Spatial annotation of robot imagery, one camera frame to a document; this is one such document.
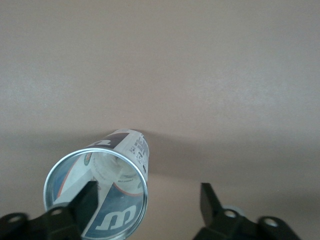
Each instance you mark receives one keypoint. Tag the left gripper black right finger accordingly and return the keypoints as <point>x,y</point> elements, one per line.
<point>212,207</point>

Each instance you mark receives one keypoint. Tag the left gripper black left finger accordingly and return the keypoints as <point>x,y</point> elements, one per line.
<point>75,220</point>

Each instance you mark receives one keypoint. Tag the white blue tennis can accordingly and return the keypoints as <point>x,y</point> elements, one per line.
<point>120,217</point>

